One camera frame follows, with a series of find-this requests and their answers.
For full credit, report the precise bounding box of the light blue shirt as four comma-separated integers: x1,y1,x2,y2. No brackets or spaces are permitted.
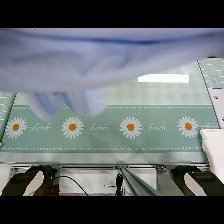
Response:
0,28,224,121

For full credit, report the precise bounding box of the white garment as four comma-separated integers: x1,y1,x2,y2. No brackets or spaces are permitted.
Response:
199,128,224,185

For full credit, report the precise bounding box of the silver frame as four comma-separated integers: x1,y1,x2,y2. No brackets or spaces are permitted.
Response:
9,58,224,197

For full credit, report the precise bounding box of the black cable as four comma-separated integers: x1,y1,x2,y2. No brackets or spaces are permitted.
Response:
54,175,90,197

